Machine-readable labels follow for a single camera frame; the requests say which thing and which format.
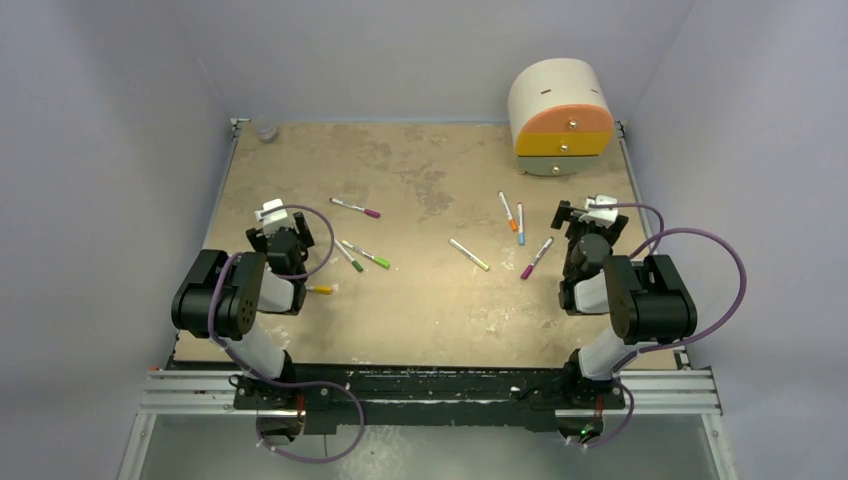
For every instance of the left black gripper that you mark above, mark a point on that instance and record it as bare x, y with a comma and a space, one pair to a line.
300, 233

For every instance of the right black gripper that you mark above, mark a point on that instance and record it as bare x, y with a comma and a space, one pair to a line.
565, 216

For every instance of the magenta cap marker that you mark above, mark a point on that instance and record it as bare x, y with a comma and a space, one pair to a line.
537, 258

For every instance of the orange cap marker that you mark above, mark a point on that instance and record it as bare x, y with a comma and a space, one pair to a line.
508, 212

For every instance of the blue cap marker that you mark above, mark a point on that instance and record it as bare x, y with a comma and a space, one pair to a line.
521, 224

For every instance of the pale yellow cap marker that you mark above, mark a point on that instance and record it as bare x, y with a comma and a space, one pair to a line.
469, 255

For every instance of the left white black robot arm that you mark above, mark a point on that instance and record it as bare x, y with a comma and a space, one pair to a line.
220, 297

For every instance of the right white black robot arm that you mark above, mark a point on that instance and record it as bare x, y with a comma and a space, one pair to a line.
646, 301

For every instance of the dark green cap marker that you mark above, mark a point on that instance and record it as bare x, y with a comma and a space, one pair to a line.
349, 257

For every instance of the purple cap marker left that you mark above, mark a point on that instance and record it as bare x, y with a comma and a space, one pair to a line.
368, 212

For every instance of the light green cap marker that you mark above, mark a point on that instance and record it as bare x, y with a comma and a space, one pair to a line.
375, 259

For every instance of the clear plastic cup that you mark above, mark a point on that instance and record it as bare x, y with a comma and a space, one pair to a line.
265, 129

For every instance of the round three-drawer cabinet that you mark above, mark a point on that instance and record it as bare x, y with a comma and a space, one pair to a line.
559, 119

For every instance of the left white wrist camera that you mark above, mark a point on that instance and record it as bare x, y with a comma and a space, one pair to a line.
272, 213

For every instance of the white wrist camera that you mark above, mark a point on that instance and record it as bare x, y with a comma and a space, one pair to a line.
272, 213
600, 209

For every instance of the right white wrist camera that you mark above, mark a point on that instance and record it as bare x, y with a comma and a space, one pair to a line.
600, 209

